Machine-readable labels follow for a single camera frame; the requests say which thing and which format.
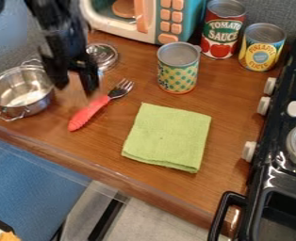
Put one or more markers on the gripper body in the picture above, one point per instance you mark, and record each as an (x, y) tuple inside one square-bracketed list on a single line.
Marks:
[(67, 44)]

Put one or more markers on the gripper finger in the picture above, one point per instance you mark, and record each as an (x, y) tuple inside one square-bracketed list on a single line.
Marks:
[(89, 80), (59, 75)]

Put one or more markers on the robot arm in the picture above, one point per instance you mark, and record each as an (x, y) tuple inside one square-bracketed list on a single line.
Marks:
[(50, 11)]

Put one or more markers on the green cloth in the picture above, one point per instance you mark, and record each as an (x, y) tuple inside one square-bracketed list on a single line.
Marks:
[(168, 137)]

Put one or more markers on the silver lid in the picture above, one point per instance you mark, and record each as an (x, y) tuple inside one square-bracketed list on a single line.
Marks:
[(103, 55)]

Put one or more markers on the silver pot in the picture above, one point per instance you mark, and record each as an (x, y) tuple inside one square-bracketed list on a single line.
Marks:
[(20, 89)]

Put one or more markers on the toy microwave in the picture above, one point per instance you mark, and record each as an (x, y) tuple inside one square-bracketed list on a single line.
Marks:
[(146, 17)]

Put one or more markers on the green dotted can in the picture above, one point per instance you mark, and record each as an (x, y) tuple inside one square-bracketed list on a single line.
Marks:
[(177, 69)]

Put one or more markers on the red tomato can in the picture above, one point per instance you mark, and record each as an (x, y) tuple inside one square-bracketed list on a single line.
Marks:
[(221, 31)]

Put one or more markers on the yellow pineapple can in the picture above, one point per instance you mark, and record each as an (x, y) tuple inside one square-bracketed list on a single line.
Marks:
[(260, 48)]

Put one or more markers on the toy stove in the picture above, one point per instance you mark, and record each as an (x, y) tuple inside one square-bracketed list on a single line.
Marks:
[(280, 150)]

